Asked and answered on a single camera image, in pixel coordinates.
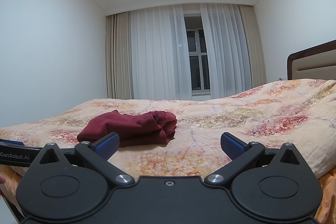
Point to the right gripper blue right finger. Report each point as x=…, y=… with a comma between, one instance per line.
x=244, y=156

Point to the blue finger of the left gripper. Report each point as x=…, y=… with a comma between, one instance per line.
x=12, y=142

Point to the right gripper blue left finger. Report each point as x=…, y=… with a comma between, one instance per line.
x=95, y=157

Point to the dark red knit sweater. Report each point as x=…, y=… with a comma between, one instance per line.
x=154, y=127

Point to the person left hand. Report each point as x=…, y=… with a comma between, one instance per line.
x=2, y=180

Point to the orange bed sheet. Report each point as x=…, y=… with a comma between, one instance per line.
x=13, y=175

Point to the floral peach quilt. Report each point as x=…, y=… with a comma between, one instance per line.
x=301, y=112

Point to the white sheer curtain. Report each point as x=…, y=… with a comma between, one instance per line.
x=160, y=63

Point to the beige drape right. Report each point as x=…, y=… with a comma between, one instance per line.
x=254, y=45

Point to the beige drape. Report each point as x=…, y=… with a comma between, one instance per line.
x=118, y=57
x=254, y=45

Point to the beige drape left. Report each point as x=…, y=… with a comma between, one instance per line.
x=118, y=57

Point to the brown padded headboard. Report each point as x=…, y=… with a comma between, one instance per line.
x=317, y=63

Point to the window with white frame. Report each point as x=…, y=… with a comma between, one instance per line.
x=198, y=57

